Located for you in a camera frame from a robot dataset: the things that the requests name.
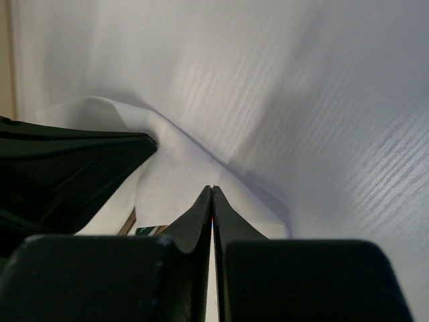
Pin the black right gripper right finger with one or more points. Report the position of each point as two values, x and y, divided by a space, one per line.
262 279

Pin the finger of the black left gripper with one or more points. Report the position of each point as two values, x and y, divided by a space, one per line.
54 180

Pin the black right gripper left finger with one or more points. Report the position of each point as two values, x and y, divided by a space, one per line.
113 278

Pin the gold fork green handle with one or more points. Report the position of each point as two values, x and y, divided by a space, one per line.
128 225

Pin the gold knife green handle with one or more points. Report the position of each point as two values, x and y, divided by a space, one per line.
150 230

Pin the beige utensil holder case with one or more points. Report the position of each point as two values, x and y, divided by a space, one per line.
8 92

